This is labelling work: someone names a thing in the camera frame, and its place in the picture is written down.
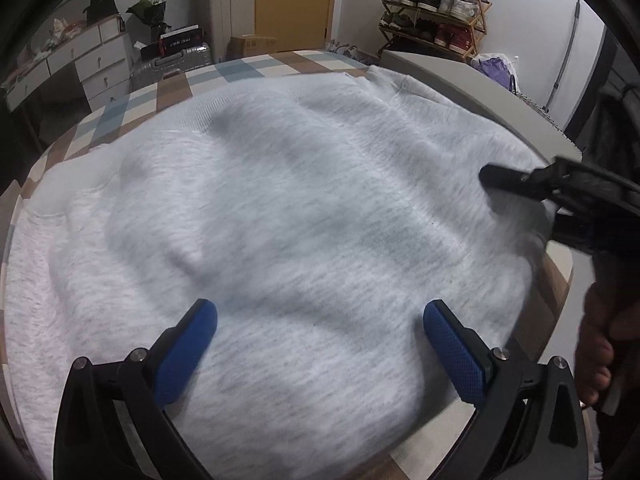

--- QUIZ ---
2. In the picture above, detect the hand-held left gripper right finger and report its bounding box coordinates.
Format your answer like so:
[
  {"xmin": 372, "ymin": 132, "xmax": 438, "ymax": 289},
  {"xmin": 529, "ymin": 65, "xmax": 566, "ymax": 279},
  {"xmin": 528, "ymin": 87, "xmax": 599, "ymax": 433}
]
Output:
[{"xmin": 423, "ymin": 299, "xmax": 590, "ymax": 480}]

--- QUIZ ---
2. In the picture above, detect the white desk with drawers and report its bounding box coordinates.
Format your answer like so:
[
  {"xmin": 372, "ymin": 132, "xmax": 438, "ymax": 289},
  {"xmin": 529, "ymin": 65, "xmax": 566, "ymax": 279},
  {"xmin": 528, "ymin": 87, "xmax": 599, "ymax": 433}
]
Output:
[{"xmin": 2, "ymin": 15, "xmax": 136, "ymax": 113}]

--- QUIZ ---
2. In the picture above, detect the black pole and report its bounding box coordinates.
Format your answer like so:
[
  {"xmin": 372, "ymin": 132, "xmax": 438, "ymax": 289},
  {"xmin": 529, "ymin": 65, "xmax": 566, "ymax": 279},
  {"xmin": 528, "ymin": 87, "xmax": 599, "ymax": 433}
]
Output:
[{"xmin": 542, "ymin": 0, "xmax": 582, "ymax": 113}]

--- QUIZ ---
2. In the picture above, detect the wooden shoe rack with shoes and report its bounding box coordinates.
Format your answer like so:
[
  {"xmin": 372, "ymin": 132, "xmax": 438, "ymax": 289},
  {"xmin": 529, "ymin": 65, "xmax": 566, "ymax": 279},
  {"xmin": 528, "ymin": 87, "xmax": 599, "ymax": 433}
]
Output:
[{"xmin": 379, "ymin": 0, "xmax": 488, "ymax": 53}]

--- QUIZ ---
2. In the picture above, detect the pile of desk clutter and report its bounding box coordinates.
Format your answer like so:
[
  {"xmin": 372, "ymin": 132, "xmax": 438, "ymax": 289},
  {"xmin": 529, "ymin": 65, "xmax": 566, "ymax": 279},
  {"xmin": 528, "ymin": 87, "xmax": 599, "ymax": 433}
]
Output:
[{"xmin": 30, "ymin": 15, "xmax": 88, "ymax": 53}]

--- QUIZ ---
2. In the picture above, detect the wooden door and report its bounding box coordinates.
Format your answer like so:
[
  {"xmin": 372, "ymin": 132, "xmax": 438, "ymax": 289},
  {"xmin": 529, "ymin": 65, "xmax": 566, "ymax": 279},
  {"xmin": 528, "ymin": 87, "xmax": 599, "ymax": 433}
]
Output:
[{"xmin": 254, "ymin": 0, "xmax": 337, "ymax": 53}]

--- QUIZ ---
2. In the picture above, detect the grey bed frame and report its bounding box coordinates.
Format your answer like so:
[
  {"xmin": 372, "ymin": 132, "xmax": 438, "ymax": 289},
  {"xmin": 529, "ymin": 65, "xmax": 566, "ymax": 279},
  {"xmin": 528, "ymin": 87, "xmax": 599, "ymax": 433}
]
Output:
[{"xmin": 377, "ymin": 49, "xmax": 583, "ymax": 153}]

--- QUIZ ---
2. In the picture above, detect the large cardboard box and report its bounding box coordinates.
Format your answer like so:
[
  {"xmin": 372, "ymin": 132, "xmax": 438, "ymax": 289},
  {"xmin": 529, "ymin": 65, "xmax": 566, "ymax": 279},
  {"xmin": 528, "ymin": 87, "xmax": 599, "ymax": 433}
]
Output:
[{"xmin": 227, "ymin": 35, "xmax": 278, "ymax": 61}]

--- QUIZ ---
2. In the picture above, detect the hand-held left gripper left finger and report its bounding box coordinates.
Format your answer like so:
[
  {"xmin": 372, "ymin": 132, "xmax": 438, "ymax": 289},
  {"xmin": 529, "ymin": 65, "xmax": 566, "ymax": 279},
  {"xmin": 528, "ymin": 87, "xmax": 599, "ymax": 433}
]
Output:
[{"xmin": 54, "ymin": 298, "xmax": 218, "ymax": 480}]

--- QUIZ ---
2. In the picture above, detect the scattered shoes pile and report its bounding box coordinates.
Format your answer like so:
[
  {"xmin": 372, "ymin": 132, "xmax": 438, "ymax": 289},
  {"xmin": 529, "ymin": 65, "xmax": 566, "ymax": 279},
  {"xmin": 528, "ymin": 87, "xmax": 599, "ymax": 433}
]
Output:
[{"xmin": 327, "ymin": 40, "xmax": 381, "ymax": 66}]

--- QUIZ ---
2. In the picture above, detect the grey sweatshirt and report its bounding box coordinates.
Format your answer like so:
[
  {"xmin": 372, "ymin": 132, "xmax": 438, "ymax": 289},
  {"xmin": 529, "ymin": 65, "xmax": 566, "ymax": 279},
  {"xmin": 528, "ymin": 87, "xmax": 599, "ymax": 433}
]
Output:
[{"xmin": 5, "ymin": 67, "xmax": 556, "ymax": 480}]

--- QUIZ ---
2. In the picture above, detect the purple plastic bag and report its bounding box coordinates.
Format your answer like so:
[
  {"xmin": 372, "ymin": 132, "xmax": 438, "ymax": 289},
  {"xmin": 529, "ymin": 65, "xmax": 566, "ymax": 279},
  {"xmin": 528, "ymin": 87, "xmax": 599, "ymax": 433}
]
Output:
[{"xmin": 470, "ymin": 52, "xmax": 521, "ymax": 93}]

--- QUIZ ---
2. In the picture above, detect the clear plastic storage bin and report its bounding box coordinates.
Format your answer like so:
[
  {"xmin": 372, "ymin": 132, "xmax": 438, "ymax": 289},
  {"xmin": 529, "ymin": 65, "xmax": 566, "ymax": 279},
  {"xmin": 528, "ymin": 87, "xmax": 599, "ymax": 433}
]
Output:
[{"xmin": 129, "ymin": 45, "xmax": 215, "ymax": 93}]

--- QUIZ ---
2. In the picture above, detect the white tall cabinet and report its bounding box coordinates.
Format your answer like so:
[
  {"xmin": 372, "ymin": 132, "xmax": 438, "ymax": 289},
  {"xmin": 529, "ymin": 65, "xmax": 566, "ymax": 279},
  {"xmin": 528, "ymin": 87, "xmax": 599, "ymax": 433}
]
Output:
[{"xmin": 201, "ymin": 0, "xmax": 256, "ymax": 63}]

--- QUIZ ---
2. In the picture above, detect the person's right hand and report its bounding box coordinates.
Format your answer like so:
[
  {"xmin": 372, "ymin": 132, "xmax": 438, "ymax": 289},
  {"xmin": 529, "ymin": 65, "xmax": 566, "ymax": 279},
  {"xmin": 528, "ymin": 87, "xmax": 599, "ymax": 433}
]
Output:
[{"xmin": 574, "ymin": 280, "xmax": 640, "ymax": 411}]

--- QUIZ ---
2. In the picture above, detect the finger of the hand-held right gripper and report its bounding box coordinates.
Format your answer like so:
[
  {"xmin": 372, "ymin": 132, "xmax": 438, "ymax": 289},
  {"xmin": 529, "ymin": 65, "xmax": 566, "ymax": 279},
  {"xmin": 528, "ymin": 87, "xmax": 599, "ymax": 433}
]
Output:
[
  {"xmin": 478, "ymin": 157, "xmax": 568, "ymax": 206},
  {"xmin": 547, "ymin": 214, "xmax": 597, "ymax": 256}
]

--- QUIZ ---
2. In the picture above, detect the flower bouquet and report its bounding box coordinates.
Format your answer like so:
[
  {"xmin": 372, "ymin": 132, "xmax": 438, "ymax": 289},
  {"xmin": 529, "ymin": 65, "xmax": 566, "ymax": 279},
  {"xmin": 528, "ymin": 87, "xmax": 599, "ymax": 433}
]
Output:
[{"xmin": 125, "ymin": 0, "xmax": 171, "ymax": 43}]

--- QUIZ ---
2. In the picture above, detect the checkered bed sheet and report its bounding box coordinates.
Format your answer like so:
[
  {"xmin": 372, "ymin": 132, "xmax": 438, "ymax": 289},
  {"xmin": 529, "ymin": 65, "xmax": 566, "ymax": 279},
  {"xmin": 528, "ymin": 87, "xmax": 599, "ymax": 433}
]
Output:
[{"xmin": 0, "ymin": 50, "xmax": 576, "ymax": 480}]

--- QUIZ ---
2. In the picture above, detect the black red shoe box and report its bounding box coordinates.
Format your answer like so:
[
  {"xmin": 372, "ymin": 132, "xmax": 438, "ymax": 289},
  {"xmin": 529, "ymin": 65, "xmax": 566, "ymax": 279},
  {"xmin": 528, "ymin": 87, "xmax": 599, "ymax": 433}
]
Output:
[{"xmin": 140, "ymin": 25, "xmax": 206, "ymax": 61}]

